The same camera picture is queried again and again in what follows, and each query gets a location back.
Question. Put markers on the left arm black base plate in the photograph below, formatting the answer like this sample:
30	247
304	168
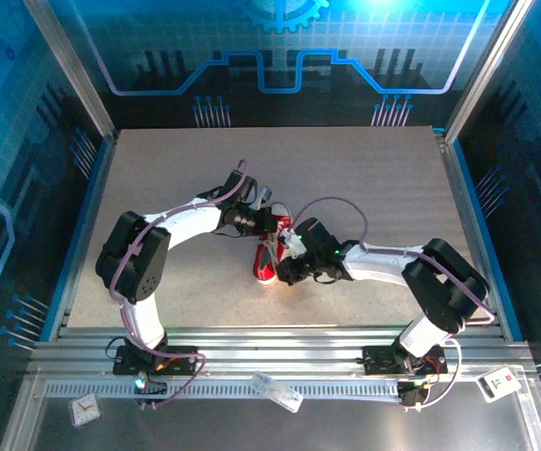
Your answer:
186	357

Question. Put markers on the black controller box with LED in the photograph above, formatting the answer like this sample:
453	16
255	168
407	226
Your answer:
411	397
155	388

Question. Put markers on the aluminium corner post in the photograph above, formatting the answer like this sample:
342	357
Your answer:
73	70
486	70

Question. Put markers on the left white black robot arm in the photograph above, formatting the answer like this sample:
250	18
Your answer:
134	263

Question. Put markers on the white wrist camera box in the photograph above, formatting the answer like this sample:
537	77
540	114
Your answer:
264	195
294	244

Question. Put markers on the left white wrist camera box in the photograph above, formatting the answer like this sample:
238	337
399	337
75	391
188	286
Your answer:
264	195

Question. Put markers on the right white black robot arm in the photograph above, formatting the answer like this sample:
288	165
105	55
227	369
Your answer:
444	282

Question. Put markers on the red canvas sneaker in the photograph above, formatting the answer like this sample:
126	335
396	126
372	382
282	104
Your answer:
266	270

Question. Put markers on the clear plastic bag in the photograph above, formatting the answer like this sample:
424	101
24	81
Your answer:
277	392

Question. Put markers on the aluminium side rail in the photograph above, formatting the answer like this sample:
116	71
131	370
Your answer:
459	188

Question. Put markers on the white card with red mark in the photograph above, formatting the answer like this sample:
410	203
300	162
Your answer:
500	385

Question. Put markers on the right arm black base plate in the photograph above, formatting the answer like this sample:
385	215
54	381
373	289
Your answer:
376	359

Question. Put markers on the small white square clock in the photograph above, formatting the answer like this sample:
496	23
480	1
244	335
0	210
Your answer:
85	410

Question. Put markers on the aluminium frame rail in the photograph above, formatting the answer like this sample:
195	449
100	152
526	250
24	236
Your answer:
275	352

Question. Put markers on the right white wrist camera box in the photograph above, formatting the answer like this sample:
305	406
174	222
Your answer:
294	244

